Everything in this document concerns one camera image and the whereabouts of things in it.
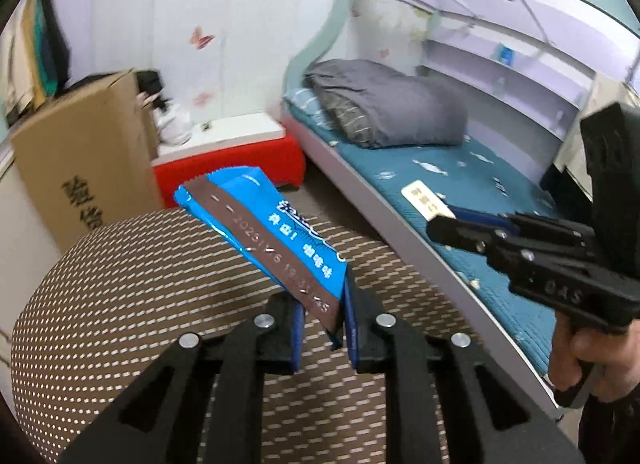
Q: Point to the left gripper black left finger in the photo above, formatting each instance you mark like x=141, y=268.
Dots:
x=201, y=398

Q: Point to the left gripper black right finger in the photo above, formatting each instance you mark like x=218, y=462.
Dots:
x=446, y=400

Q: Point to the white label strip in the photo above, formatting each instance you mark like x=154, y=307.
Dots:
x=425, y=201

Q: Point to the blue brown snack wrapper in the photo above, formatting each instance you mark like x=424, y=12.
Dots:
x=243, y=206

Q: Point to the person's right hand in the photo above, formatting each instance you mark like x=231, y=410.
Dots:
x=617, y=354

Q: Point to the brown polka dot tablecloth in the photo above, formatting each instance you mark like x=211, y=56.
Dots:
x=120, y=296

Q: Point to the teal bed mattress cover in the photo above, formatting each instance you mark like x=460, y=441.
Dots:
x=469, y=176

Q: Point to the grey folded blanket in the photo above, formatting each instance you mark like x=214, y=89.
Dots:
x=375, y=106

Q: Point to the large cardboard box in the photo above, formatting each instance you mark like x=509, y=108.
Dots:
x=84, y=159

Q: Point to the red white low bench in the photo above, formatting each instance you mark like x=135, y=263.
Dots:
x=251, y=140

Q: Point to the white plastic bag on bench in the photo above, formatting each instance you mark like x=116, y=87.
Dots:
x=173, y=124

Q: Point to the hanging clothes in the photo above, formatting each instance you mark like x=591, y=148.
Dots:
x=35, y=59

